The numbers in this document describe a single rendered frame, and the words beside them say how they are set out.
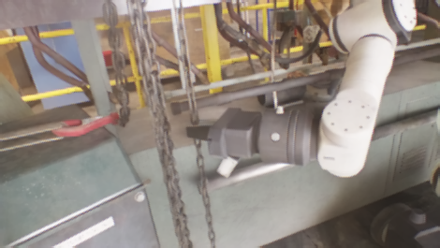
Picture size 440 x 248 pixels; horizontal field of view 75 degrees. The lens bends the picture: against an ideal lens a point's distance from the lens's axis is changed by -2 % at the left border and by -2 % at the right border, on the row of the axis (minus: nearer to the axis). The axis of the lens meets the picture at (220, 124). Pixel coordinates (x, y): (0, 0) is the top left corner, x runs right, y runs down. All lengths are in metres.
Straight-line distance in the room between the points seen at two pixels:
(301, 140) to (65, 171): 0.38
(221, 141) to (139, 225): 0.23
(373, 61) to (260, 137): 0.23
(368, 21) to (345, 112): 0.22
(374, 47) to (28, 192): 0.60
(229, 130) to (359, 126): 0.18
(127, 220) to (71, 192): 0.11
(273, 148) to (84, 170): 0.31
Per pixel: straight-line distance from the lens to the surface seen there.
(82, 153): 0.55
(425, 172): 1.94
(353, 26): 0.61
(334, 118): 0.42
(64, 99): 3.65
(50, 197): 0.53
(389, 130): 1.39
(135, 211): 0.55
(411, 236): 1.32
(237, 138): 0.45
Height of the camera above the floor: 1.06
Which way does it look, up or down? 24 degrees down
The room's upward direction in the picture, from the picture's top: 6 degrees counter-clockwise
